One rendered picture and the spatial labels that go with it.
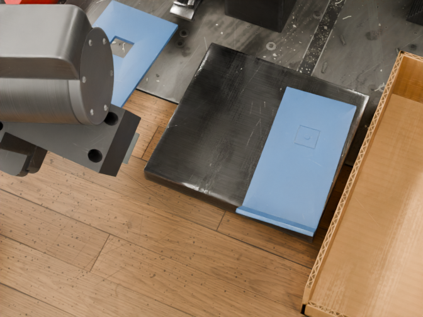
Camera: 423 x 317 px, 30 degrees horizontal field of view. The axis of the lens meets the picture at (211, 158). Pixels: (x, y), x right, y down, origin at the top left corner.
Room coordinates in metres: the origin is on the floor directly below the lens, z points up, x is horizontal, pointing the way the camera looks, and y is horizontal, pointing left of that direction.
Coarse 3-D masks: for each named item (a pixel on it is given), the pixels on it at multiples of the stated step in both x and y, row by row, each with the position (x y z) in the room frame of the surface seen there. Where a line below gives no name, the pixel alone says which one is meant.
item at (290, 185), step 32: (288, 96) 0.41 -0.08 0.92; (320, 96) 0.40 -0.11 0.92; (288, 128) 0.37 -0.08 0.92; (320, 128) 0.37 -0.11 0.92; (288, 160) 0.34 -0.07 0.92; (320, 160) 0.33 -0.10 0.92; (256, 192) 0.31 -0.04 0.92; (288, 192) 0.30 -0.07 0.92; (320, 192) 0.30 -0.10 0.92; (288, 224) 0.26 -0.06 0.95
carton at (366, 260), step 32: (416, 64) 0.41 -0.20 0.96; (384, 96) 0.37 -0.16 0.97; (416, 96) 0.40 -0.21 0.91; (384, 128) 0.37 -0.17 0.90; (416, 128) 0.37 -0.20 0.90; (384, 160) 0.34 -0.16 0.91; (416, 160) 0.34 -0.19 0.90; (352, 192) 0.31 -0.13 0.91; (384, 192) 0.31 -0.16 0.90; (416, 192) 0.30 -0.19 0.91; (352, 224) 0.28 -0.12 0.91; (384, 224) 0.27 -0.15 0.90; (416, 224) 0.27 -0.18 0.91; (320, 256) 0.22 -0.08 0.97; (352, 256) 0.25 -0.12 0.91; (384, 256) 0.24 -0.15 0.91; (416, 256) 0.24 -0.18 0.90; (320, 288) 0.22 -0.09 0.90; (352, 288) 0.22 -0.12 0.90; (384, 288) 0.21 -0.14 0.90; (416, 288) 0.21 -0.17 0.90
